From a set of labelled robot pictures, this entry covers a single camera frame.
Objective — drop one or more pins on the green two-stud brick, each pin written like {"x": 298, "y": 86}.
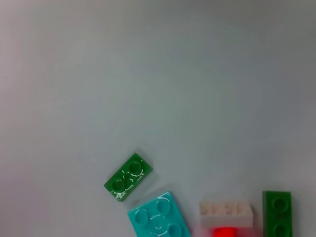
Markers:
{"x": 277, "y": 212}
{"x": 128, "y": 176}

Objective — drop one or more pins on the teal four-stud brick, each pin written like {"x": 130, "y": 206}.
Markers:
{"x": 158, "y": 217}

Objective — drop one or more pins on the white plastic brick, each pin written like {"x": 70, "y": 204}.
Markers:
{"x": 225, "y": 217}

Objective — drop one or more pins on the orange sloped brick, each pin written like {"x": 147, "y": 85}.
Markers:
{"x": 224, "y": 232}

